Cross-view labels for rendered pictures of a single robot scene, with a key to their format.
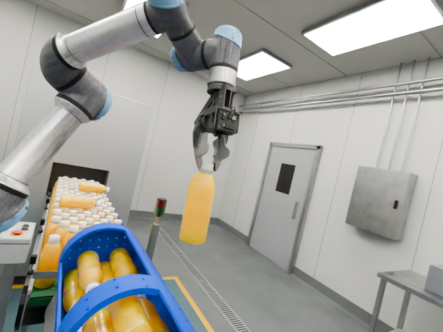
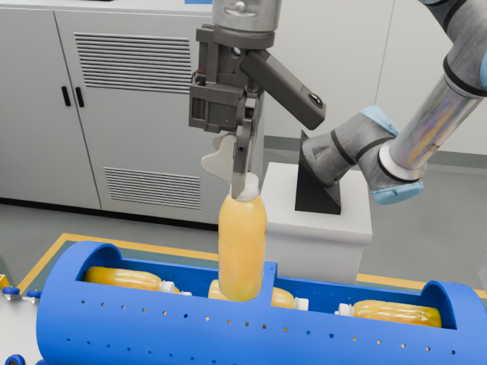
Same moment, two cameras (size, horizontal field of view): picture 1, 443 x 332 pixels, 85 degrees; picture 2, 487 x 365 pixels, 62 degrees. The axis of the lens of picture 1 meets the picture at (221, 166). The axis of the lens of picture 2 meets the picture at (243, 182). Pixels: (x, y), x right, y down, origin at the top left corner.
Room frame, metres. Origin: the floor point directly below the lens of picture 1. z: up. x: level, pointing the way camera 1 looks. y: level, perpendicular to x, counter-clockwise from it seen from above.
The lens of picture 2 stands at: (0.95, -0.30, 1.86)
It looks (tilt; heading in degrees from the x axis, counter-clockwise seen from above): 34 degrees down; 132
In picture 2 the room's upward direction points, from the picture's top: straight up
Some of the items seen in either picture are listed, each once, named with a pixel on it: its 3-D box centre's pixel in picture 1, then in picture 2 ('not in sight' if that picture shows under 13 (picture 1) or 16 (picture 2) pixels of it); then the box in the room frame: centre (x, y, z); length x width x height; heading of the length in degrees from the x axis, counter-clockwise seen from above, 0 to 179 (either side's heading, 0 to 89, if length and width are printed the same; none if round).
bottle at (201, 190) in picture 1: (198, 204); (242, 241); (0.64, 0.03, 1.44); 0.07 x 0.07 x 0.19
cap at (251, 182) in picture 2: (206, 166); (244, 185); (0.64, 0.04, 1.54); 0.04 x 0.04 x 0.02
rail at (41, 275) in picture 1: (91, 272); not in sight; (1.06, 0.45, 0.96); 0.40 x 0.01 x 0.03; 123
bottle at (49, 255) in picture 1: (49, 262); not in sight; (1.00, 0.61, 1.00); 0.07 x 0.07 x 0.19
